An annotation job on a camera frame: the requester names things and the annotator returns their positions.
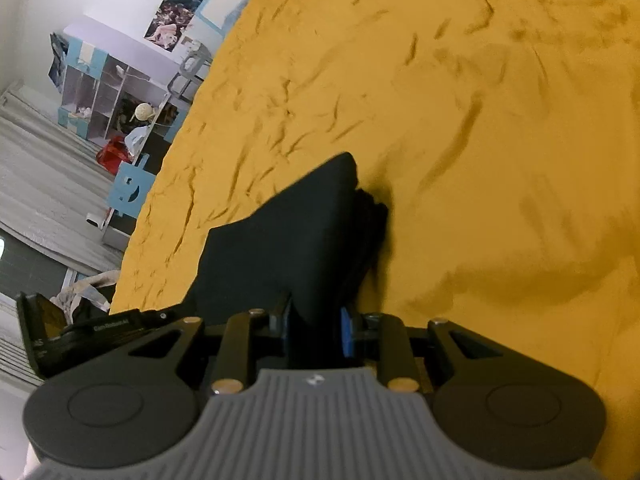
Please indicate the mustard yellow bed blanket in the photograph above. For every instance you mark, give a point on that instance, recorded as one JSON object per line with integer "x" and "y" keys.
{"x": 450, "y": 110}

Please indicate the lavender and blue shelf unit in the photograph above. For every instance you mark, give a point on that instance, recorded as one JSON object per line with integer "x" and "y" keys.
{"x": 100, "y": 90}

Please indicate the black pants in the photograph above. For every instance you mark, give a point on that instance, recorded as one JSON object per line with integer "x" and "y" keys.
{"x": 300, "y": 220}

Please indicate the red bag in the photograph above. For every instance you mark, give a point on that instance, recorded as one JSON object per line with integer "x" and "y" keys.
{"x": 112, "y": 152}

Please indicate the beige round hat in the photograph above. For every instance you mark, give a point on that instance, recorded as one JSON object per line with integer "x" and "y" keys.
{"x": 142, "y": 111}

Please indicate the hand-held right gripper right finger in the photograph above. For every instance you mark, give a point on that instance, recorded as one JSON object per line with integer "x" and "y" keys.
{"x": 346, "y": 332}

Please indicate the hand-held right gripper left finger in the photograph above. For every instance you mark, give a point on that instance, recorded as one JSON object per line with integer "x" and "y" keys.
{"x": 286, "y": 332}

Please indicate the white tote bag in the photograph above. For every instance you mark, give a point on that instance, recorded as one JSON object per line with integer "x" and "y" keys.
{"x": 82, "y": 292}

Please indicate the blue cutout panel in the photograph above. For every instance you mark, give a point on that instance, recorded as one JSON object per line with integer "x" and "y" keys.
{"x": 140, "y": 190}

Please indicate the grey stool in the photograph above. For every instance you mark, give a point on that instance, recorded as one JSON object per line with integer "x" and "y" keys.
{"x": 192, "y": 65}

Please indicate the wall poster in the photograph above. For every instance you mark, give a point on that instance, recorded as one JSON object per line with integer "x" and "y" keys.
{"x": 175, "y": 10}

